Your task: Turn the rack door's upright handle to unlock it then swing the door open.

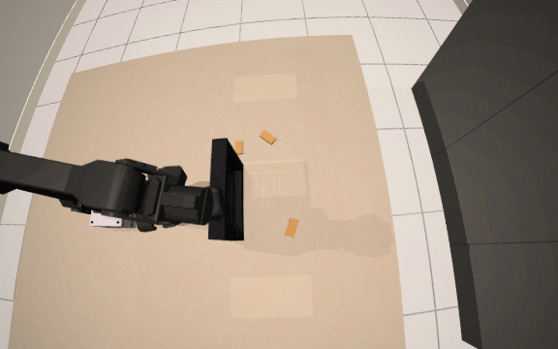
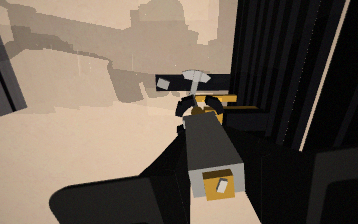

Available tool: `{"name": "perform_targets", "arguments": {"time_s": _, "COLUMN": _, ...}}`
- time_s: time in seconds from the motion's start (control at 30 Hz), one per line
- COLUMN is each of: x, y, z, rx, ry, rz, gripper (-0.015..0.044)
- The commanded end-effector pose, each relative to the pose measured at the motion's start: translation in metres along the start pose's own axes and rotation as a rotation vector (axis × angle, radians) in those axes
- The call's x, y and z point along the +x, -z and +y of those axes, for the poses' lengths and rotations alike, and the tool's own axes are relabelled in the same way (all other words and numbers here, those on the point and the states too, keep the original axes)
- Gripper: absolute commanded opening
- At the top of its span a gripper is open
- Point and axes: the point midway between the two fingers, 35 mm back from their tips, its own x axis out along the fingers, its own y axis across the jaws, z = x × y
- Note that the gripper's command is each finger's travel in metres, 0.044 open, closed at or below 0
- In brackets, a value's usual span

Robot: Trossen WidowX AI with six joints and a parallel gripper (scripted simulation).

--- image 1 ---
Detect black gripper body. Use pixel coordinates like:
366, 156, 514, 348
136, 185, 225, 232

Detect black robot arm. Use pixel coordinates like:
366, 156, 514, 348
0, 142, 214, 226

